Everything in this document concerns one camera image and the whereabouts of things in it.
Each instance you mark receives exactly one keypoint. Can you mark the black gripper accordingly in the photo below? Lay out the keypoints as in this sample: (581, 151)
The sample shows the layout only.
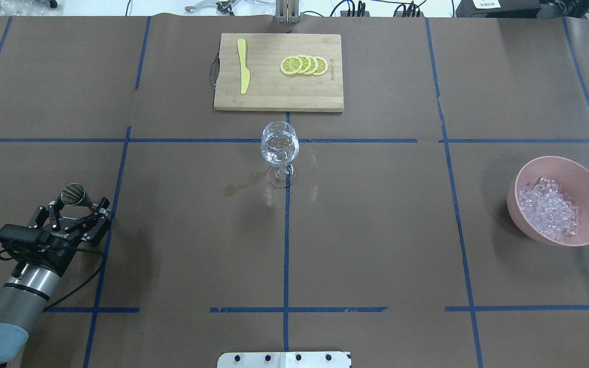
(55, 245)

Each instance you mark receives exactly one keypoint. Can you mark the steel jigger cup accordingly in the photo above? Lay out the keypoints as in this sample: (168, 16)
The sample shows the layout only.
(76, 195)

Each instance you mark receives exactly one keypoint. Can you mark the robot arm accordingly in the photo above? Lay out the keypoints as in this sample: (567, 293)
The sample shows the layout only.
(26, 295)

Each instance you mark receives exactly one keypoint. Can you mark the clear wine glass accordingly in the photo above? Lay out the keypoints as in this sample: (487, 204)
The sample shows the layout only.
(279, 146)

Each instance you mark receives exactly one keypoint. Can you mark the pink bowl with ice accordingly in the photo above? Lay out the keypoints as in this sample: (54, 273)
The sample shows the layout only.
(548, 201)

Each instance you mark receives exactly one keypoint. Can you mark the yellow plastic knife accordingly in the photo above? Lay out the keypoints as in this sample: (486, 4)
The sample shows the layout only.
(245, 74)

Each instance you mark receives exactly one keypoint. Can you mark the bamboo cutting board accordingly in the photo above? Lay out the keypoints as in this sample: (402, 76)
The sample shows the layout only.
(270, 89)

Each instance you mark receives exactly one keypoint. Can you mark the black box device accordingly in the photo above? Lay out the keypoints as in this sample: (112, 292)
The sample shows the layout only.
(498, 9)

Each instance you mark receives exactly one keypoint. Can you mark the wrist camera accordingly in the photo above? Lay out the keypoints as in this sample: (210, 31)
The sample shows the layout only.
(36, 246)

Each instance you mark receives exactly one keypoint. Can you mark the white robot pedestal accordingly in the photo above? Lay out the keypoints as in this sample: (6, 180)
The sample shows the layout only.
(285, 359)

